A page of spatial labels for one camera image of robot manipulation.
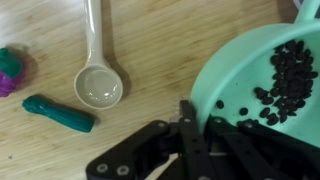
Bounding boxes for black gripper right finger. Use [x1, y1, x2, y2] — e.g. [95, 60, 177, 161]
[203, 114, 320, 180]

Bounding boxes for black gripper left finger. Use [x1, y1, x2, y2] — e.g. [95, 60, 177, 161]
[85, 99, 218, 180]

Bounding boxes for mint green pot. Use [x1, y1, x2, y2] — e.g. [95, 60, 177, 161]
[189, 0, 320, 149]

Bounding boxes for coffee beans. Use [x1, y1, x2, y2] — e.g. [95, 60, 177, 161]
[215, 39, 319, 127]

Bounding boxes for green toy zucchini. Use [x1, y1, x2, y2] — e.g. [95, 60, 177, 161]
[21, 95, 95, 134]

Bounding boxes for purple toy grapes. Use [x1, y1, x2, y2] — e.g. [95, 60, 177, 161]
[0, 47, 26, 98]

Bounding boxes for beige plastic spoon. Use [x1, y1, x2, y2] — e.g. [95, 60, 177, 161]
[73, 0, 124, 111]

